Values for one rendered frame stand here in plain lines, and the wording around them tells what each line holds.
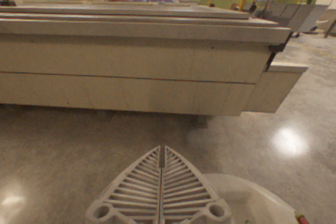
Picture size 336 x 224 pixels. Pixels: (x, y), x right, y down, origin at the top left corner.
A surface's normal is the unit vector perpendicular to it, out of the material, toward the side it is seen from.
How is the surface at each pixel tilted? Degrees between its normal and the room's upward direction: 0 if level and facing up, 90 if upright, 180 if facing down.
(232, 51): 90
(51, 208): 0
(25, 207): 0
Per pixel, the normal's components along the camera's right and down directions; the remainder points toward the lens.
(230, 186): 0.02, -0.77
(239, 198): 0.02, 0.33
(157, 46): -0.07, 0.64
